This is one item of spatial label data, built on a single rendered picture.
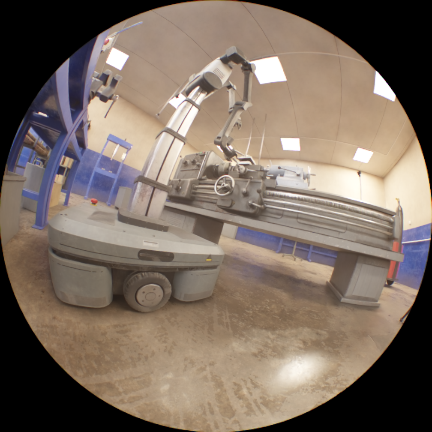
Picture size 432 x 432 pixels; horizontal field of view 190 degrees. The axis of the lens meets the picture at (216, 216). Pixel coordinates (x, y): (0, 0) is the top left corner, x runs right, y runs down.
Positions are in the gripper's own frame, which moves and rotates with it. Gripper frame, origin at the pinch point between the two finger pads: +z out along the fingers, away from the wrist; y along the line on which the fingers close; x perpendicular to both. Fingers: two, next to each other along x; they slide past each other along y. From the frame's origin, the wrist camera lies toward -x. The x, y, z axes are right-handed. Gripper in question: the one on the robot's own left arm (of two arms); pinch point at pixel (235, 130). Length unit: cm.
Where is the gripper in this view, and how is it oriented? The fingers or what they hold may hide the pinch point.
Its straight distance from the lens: 146.4
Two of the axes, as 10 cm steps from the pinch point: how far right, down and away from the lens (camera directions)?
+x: -7.1, 2.8, -6.4
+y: -6.9, -1.5, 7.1
